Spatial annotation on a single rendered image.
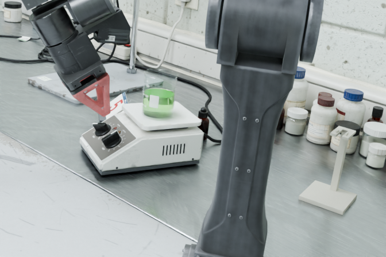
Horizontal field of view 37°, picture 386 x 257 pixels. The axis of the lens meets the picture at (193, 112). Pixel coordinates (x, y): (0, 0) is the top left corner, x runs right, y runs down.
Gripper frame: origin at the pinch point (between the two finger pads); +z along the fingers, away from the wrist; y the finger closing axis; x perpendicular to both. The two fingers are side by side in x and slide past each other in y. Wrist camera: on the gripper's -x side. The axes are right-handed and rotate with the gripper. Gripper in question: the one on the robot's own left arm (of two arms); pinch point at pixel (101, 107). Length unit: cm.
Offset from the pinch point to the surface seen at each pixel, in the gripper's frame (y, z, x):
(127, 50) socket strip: 68, 23, -21
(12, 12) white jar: 118, 10, 1
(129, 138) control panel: -1.5, 7.3, -1.4
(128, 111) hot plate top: 5.1, 6.1, -4.5
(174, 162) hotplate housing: -3.3, 15.8, -6.3
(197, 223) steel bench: -22.0, 14.8, -2.0
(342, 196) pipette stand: -21.9, 28.7, -26.9
